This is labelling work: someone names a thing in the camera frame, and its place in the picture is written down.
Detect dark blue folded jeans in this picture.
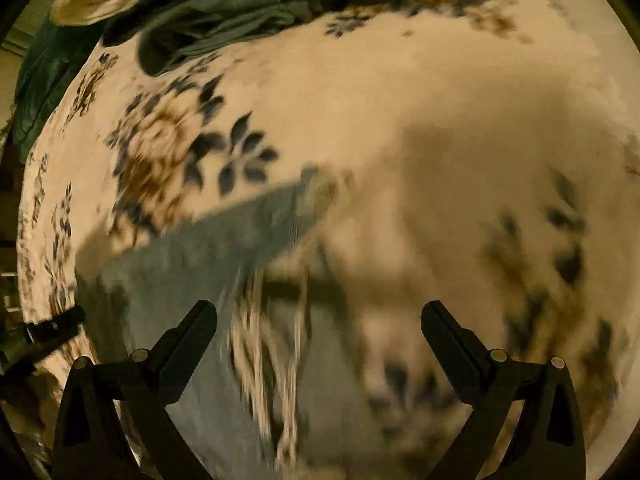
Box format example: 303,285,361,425
101,0,396,76

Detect blue denim jeans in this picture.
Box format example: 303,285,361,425
78,169,399,479

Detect dark green folded quilt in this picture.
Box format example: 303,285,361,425
10,18,104,164

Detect floral bed blanket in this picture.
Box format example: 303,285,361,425
17,0,639,479

